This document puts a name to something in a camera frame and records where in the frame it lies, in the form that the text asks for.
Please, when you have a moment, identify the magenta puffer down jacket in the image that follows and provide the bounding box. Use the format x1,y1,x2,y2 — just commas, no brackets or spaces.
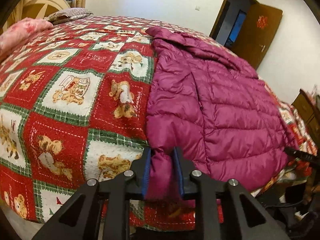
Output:
146,27,298,200

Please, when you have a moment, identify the brown wooden dresser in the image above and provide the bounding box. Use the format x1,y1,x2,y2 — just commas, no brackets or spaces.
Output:
292,89,320,148

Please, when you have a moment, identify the red bear patchwork bedspread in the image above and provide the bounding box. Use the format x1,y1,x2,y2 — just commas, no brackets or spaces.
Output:
1,16,317,230

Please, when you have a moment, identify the brown wooden door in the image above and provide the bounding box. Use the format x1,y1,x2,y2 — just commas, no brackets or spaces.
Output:
231,3,283,69

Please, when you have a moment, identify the red door decoration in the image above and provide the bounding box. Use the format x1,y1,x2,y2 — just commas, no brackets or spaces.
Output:
257,15,268,29

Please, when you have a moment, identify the pink floral folded quilt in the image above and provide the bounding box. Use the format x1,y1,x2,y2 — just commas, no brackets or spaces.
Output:
1,17,53,59

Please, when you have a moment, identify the striped grey pillow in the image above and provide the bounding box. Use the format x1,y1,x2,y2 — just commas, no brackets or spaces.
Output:
44,8,93,25

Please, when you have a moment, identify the cream wooden headboard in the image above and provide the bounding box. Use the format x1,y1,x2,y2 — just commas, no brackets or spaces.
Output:
1,0,70,33

